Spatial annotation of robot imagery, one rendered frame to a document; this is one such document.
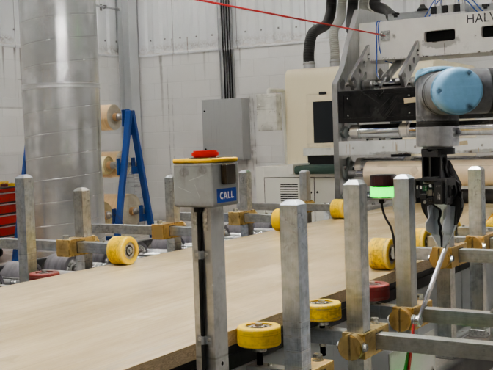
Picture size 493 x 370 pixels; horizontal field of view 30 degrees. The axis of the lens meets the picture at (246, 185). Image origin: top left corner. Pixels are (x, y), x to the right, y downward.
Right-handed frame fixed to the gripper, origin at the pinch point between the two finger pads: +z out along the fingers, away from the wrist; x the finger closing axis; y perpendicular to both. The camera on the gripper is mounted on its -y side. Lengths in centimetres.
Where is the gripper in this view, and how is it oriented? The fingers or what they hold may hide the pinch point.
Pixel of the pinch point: (443, 241)
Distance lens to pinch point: 203.2
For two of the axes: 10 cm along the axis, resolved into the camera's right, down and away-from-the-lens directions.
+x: 8.5, 0.0, -5.2
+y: -5.2, 0.6, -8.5
